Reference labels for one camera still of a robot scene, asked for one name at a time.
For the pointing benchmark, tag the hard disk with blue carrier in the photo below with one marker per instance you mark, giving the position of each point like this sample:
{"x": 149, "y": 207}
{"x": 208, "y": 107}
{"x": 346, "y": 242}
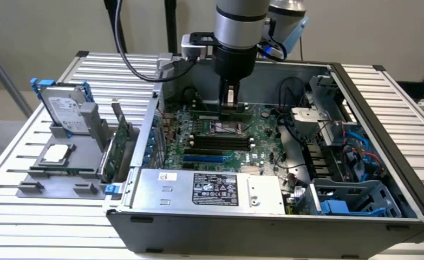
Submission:
{"x": 64, "y": 108}

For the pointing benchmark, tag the green RAM stick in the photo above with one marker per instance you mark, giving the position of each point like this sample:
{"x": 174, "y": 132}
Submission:
{"x": 205, "y": 116}

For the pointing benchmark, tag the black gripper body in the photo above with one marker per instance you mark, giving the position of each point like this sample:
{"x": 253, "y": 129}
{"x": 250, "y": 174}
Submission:
{"x": 233, "y": 63}

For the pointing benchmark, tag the blue disk bay clip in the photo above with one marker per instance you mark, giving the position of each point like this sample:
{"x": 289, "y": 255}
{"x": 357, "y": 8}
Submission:
{"x": 333, "y": 208}

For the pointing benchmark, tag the round coin battery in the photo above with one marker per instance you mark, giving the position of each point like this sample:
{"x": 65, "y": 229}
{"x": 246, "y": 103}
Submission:
{"x": 265, "y": 114}

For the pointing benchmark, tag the green motherboard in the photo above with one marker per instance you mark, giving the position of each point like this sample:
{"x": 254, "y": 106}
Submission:
{"x": 265, "y": 140}

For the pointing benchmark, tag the black fan shroud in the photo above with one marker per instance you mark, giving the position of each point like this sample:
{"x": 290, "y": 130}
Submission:
{"x": 320, "y": 162}

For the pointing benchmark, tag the aluminium profile pole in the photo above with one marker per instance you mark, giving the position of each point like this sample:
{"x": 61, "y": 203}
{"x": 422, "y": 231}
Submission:
{"x": 1, "y": 73}

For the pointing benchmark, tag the black open PC case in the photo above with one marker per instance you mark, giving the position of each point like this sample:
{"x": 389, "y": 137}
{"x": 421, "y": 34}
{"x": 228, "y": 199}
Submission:
{"x": 250, "y": 233}

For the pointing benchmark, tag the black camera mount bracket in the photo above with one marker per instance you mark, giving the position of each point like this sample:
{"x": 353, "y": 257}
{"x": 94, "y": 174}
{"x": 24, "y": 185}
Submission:
{"x": 201, "y": 37}

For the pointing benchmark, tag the grey parts rack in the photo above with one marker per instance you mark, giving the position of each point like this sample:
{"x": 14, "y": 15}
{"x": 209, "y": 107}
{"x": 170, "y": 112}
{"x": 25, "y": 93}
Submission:
{"x": 81, "y": 151}

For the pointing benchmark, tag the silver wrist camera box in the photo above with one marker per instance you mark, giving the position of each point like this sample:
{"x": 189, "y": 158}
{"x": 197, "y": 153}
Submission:
{"x": 190, "y": 48}

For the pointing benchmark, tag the blue expansion slot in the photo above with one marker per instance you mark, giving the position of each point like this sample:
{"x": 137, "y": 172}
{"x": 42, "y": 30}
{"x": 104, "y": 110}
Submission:
{"x": 202, "y": 159}

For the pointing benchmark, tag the green graphics card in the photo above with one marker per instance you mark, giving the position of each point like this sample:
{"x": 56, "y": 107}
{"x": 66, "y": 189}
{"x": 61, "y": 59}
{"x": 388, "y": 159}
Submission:
{"x": 118, "y": 140}

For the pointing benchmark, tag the CPU socket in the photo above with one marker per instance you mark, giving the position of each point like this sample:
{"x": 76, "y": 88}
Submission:
{"x": 224, "y": 127}

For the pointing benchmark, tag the white sticker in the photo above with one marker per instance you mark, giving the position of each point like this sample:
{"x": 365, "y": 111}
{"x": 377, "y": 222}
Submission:
{"x": 168, "y": 177}

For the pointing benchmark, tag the metal disk bay cage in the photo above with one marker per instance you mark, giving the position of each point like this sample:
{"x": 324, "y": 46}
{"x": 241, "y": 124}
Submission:
{"x": 326, "y": 119}

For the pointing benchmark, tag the blue lit plug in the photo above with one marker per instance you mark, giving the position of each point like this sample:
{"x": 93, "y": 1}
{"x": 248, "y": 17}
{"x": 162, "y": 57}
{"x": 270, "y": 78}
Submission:
{"x": 270, "y": 52}

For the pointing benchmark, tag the black power supply label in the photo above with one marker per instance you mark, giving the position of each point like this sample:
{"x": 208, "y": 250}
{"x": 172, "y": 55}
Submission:
{"x": 214, "y": 189}

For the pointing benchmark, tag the black table corner cap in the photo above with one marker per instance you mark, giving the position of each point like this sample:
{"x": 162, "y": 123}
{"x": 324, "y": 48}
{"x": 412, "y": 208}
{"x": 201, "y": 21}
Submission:
{"x": 378, "y": 68}
{"x": 81, "y": 53}

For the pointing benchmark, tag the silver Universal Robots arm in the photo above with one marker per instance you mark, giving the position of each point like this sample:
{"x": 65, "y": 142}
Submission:
{"x": 236, "y": 24}

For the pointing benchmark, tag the short black expansion slot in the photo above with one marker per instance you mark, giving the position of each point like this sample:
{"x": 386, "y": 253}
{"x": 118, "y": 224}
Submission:
{"x": 192, "y": 166}

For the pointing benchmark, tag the grey plastic disk bay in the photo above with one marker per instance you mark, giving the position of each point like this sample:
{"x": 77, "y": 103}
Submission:
{"x": 356, "y": 195}

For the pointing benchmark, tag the blue case latch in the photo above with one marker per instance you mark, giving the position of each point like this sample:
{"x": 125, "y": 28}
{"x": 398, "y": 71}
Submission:
{"x": 112, "y": 188}

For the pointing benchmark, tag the silver power supply unit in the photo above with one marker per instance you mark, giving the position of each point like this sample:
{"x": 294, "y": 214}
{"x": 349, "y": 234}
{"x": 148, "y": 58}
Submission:
{"x": 174, "y": 193}

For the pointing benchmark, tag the black RAM slot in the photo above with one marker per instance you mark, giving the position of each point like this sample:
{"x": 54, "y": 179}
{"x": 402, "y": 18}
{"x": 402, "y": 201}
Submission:
{"x": 220, "y": 139}
{"x": 220, "y": 143}
{"x": 220, "y": 136}
{"x": 220, "y": 147}

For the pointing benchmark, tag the silver CPU chip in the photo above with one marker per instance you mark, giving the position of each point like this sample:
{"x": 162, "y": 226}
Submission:
{"x": 56, "y": 153}

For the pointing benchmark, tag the silver chipset heatsink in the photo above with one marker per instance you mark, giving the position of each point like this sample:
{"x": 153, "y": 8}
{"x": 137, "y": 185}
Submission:
{"x": 249, "y": 170}

